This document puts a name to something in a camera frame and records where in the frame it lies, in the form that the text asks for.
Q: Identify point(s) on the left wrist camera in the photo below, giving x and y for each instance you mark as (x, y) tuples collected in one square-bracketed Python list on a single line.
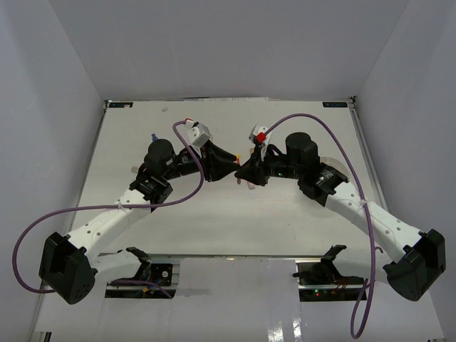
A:
[(198, 133)]

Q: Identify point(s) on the black corner label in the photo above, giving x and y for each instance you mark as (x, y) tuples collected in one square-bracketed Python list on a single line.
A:
[(334, 104), (120, 105)]

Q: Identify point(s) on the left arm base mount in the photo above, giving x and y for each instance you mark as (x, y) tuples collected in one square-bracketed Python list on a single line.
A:
[(151, 281)]

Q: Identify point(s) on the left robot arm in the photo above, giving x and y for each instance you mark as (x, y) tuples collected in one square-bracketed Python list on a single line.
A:
[(72, 264)]

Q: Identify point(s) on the right black corner label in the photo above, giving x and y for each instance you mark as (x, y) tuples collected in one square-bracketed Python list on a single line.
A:
[(334, 104)]

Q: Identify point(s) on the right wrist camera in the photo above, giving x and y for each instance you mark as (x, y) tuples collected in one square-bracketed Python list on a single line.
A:
[(258, 135)]

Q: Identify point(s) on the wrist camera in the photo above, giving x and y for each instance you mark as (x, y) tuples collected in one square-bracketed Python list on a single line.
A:
[(198, 133), (258, 135)]

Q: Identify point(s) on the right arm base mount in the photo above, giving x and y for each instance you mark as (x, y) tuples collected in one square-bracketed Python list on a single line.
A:
[(320, 281)]

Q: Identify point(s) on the white round desk organizer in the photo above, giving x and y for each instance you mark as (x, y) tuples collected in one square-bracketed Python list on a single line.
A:
[(332, 166)]

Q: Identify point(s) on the left black corner label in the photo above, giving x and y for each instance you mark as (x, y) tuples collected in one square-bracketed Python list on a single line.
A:
[(120, 105)]

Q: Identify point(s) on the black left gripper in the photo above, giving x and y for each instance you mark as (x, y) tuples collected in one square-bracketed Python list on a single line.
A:
[(215, 162)]

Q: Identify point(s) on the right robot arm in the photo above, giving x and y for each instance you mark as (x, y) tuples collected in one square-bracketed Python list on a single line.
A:
[(417, 257)]

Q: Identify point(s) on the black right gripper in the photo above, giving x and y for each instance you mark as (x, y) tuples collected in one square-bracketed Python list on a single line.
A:
[(256, 171)]

